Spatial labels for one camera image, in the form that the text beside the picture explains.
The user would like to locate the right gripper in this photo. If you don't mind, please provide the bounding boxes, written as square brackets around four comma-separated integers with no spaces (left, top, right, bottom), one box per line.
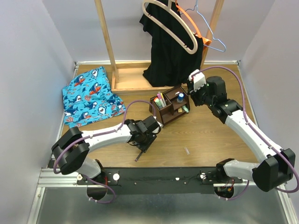
[187,80,215,107]

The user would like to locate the blue shark print cloth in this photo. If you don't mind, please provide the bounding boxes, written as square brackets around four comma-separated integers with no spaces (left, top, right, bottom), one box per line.
[62,66,126,128]

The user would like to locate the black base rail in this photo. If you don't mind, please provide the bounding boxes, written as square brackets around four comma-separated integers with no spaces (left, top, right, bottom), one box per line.
[77,167,233,198]

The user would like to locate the orange black highlighter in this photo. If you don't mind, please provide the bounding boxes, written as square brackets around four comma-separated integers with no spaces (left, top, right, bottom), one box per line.
[154,98,160,104]

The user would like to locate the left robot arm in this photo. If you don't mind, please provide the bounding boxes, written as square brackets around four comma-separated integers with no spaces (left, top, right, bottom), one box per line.
[51,115,163,184]

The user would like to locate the beige wooden hanger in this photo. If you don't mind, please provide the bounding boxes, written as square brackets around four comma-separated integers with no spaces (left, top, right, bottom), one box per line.
[142,0,199,55]

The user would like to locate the orange plastic hanger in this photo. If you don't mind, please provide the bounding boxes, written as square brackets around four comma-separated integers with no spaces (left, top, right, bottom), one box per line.
[175,1,212,47]

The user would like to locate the blue small bottle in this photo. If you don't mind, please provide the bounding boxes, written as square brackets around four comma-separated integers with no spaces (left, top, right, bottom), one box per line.
[177,93,184,104]

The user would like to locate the blue wire hanger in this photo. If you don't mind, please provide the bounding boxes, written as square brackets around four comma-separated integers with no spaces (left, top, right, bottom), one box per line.
[184,0,227,53]

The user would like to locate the mint green highlighter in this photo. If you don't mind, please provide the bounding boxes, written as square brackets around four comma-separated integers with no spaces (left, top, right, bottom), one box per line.
[157,100,163,109]

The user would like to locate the small clear tube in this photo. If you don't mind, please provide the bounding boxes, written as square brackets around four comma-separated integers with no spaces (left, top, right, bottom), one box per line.
[184,147,190,155]

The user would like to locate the wooden clothes rack frame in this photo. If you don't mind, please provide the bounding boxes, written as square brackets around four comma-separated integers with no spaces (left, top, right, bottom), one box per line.
[94,0,225,92]

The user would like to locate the brown wooden desk organizer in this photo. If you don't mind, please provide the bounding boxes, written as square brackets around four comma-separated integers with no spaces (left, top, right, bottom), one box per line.
[150,86,190,126]

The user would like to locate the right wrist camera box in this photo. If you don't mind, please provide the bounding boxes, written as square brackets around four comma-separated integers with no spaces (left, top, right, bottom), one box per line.
[188,69,206,91]

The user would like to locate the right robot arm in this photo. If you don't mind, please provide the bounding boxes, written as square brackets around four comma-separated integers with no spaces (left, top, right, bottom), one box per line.
[187,72,295,192]

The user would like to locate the yellow white marker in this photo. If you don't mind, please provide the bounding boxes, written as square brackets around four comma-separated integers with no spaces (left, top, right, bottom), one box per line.
[160,93,167,106]

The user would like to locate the pink red pen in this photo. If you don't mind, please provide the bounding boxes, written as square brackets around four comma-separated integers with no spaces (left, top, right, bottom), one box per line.
[157,93,165,107]

